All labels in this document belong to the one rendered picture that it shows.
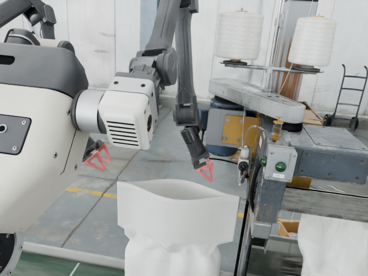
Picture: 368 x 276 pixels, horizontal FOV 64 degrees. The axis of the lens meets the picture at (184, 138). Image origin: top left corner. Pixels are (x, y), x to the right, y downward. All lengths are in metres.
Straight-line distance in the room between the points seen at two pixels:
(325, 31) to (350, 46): 5.21
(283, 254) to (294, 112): 0.81
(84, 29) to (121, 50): 0.85
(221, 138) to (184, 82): 0.37
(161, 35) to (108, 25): 5.68
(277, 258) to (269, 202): 0.67
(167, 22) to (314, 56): 0.53
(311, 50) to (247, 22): 0.24
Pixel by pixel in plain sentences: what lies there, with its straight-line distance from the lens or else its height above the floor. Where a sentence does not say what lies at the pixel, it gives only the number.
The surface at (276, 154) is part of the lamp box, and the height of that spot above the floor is 1.32.
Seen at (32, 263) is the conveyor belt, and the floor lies 0.38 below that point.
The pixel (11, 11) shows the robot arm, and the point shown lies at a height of 1.63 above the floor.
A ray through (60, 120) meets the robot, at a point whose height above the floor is 1.44.
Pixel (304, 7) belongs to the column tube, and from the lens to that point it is 1.34.
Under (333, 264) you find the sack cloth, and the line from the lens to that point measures 1.30.
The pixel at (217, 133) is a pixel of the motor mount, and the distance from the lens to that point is 1.28.
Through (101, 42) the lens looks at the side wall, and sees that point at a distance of 6.55.
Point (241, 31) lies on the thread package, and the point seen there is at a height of 1.62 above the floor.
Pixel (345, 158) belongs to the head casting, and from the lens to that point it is 0.95.
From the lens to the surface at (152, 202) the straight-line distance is 1.13.
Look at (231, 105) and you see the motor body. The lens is 1.27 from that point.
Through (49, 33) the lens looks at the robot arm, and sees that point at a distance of 1.27.
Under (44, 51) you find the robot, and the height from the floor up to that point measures 1.56.
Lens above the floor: 1.63
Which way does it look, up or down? 21 degrees down
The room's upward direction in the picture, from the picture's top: 4 degrees clockwise
